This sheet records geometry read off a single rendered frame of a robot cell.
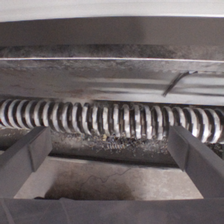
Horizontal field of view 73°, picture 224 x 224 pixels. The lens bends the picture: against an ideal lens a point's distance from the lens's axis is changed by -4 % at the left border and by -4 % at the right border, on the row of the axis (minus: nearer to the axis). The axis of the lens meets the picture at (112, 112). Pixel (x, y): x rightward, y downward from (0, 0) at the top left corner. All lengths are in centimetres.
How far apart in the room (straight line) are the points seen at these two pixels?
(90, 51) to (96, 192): 88
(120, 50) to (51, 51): 7
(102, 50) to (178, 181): 88
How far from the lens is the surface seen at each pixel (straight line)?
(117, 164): 45
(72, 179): 100
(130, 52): 16
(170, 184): 97
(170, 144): 17
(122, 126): 18
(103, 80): 29
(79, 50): 17
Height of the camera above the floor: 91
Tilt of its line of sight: 80 degrees down
